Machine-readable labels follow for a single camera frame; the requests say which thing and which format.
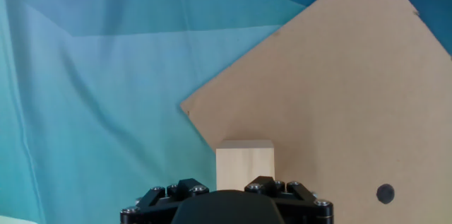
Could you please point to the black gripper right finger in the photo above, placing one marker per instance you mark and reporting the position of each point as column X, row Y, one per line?
column 300, row 201

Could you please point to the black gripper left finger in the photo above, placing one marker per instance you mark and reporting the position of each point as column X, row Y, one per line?
column 155, row 203

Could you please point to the light wooden cube block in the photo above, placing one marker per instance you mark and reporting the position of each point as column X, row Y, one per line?
column 243, row 164

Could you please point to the black round dot mark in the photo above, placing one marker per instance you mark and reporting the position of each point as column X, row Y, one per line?
column 385, row 194

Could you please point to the brown cardboard sheet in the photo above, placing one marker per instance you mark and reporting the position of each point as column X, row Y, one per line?
column 335, row 93

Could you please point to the blue green white cloth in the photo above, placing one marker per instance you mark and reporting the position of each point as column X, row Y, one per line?
column 88, row 93

